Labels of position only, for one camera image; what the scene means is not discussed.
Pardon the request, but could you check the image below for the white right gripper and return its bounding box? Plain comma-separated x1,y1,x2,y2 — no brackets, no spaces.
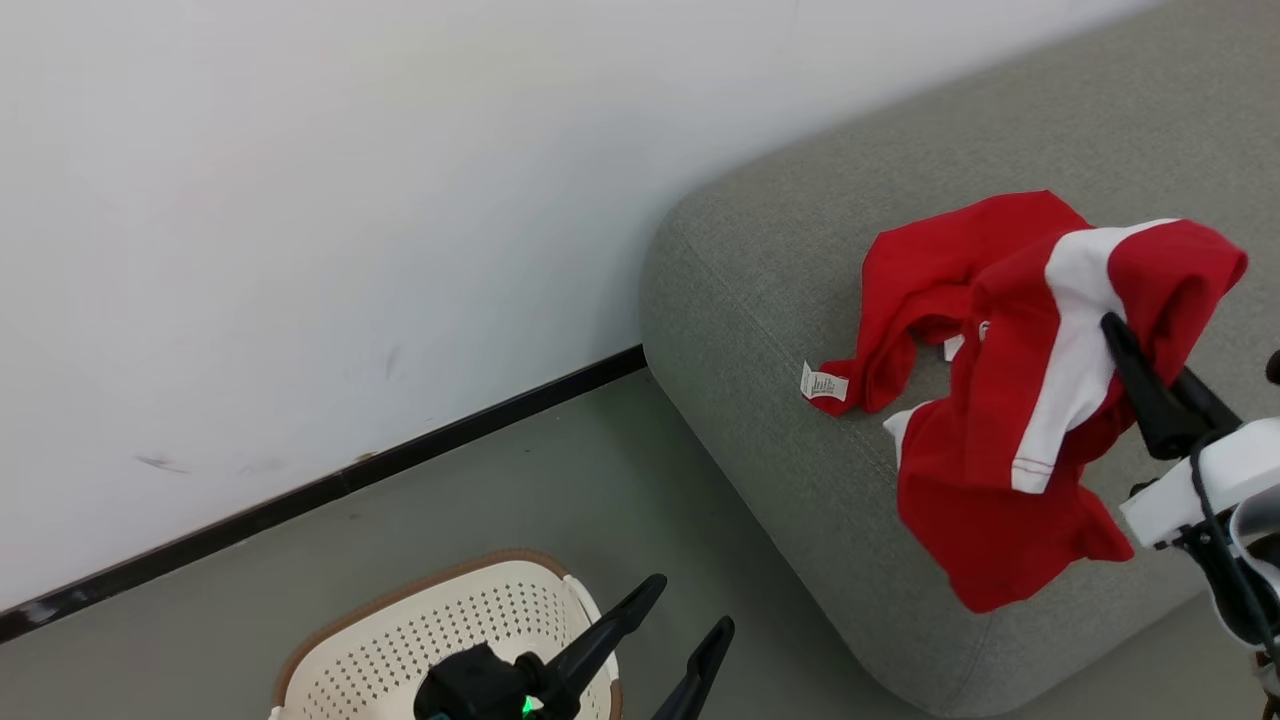
1100,312,1280,548

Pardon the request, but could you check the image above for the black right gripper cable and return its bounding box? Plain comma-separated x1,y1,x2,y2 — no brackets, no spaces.
1188,445,1280,661

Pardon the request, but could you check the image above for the cream perforated laundry basket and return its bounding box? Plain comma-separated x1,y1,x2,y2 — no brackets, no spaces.
268,548,623,720

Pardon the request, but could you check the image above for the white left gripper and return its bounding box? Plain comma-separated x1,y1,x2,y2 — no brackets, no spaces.
515,574,736,720

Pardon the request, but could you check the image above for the red shirt with white stripe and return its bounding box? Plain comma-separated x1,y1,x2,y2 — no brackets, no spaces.
883,218,1249,614

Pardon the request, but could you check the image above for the black baseboard strip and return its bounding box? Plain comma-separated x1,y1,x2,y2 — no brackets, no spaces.
0,345,648,644

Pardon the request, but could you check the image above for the grey fabric sofa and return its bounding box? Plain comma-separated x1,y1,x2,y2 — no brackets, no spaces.
640,0,1280,718

